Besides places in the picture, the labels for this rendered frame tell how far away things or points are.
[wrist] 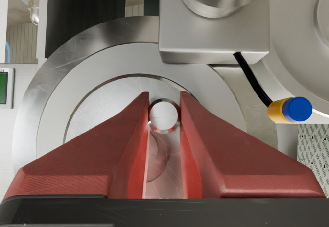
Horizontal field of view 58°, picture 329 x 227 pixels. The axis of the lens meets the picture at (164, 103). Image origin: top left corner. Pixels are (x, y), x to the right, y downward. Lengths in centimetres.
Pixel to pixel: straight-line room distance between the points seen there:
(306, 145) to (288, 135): 12
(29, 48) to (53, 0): 401
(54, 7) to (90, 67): 6
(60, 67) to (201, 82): 8
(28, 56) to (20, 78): 365
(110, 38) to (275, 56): 9
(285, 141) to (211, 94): 37
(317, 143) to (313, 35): 21
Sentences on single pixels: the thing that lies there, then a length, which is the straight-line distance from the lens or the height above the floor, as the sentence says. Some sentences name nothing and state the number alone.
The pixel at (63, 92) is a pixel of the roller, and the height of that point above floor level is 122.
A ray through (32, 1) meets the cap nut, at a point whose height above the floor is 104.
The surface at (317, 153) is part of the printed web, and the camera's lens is 38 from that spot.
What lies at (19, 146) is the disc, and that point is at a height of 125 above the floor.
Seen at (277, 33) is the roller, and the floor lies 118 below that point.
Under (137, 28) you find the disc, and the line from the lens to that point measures 17.
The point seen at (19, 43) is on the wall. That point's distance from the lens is 437.
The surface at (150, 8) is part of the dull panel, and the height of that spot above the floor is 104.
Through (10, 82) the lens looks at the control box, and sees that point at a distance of 57.
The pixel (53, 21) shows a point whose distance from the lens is 20.
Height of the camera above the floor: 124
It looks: 4 degrees down
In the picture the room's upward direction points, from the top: 179 degrees counter-clockwise
